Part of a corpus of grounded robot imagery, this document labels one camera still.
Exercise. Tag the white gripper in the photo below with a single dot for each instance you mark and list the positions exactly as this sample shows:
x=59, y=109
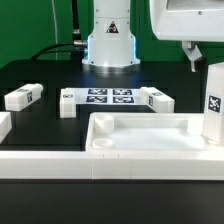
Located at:
x=188, y=21

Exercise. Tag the white desk top tray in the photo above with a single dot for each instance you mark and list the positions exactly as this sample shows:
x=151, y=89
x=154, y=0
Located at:
x=145, y=132

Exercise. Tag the printed fiducial marker sheet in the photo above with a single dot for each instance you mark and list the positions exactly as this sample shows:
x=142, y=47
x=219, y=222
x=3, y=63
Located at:
x=117, y=96

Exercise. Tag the white front obstacle bar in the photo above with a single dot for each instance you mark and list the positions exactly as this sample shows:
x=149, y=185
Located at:
x=81, y=165

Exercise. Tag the white left obstacle block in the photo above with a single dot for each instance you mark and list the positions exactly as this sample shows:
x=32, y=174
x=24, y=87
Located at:
x=5, y=125

